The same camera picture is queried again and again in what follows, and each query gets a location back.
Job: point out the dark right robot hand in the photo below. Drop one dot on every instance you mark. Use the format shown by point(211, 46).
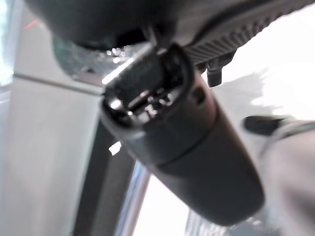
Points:
point(192, 137)

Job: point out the dark speckled round object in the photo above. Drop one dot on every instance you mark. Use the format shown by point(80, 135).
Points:
point(73, 59)

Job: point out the white cabinet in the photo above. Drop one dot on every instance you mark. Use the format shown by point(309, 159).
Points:
point(49, 147)

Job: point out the dark furniture post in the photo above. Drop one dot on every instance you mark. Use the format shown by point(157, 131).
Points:
point(110, 186)

